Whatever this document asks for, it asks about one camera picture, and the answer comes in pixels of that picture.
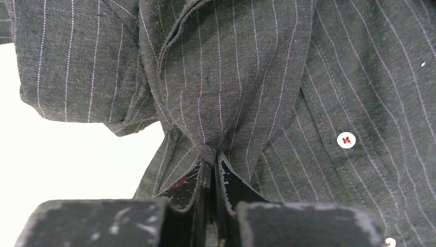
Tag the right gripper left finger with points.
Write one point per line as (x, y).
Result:
(188, 207)

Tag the black pinstriped shirt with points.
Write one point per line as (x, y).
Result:
(325, 108)

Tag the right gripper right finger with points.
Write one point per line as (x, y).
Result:
(233, 195)

